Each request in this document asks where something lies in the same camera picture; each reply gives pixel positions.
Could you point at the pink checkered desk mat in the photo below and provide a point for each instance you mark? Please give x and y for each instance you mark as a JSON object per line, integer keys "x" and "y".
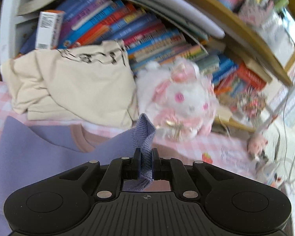
{"x": 224, "y": 152}

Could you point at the cream folded garment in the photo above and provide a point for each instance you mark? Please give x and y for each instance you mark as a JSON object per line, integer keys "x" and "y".
{"x": 93, "y": 83}

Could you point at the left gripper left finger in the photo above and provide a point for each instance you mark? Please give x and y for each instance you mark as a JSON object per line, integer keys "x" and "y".
{"x": 124, "y": 168}

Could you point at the colorful bead tree ornament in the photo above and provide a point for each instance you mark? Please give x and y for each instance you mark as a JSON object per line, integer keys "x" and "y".
{"x": 245, "y": 105}

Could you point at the small pink pig plush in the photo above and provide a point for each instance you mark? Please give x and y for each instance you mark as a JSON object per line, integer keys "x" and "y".
{"x": 256, "y": 145}

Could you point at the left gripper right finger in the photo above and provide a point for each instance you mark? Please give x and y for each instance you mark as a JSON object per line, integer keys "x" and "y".
{"x": 175, "y": 172}

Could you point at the purple and mauve sweater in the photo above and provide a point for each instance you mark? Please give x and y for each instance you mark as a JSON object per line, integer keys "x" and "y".
{"x": 29, "y": 154}

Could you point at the white Gorilla book box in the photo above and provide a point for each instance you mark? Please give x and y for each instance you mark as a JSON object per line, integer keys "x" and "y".
{"x": 49, "y": 28}

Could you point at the pink white bunny plush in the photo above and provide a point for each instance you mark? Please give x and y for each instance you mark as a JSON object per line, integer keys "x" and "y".
{"x": 178, "y": 100}

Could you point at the row of books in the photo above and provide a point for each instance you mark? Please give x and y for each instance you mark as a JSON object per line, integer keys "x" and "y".
{"x": 146, "y": 38}

